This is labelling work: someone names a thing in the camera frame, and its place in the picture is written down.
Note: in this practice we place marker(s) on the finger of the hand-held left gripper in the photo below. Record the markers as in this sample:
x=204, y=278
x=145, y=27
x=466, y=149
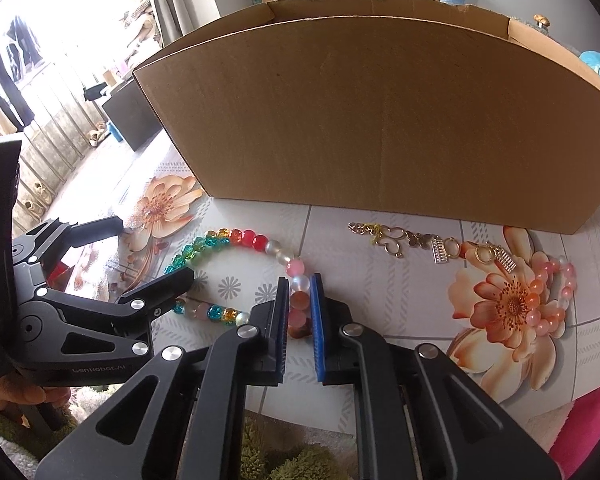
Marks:
x=170, y=285
x=105, y=227

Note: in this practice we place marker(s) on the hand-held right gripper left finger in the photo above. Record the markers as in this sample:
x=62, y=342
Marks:
x=281, y=330

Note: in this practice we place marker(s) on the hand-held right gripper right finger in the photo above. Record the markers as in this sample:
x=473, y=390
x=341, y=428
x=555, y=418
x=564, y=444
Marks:
x=319, y=330

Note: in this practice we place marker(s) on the brown cardboard box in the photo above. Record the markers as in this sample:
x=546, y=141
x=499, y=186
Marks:
x=370, y=125

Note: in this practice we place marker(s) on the person's left hand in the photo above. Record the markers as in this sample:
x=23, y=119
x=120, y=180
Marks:
x=10, y=394

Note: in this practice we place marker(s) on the black low cabinet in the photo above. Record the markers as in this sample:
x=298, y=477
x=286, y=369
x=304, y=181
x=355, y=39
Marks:
x=130, y=115

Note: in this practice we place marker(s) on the green shaggy rug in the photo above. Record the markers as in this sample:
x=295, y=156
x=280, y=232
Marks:
x=280, y=460

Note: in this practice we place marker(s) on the hanging dark clothes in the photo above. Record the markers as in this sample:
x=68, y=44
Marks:
x=10, y=60

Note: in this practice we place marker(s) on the grey curtain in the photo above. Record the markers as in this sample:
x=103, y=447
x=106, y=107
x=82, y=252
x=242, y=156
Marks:
x=167, y=0

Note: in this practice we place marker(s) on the grey patterned cloth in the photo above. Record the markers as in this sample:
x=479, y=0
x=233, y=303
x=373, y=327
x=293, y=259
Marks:
x=562, y=42

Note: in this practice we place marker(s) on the brown mushroom knob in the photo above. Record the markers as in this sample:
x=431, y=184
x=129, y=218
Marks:
x=541, y=20

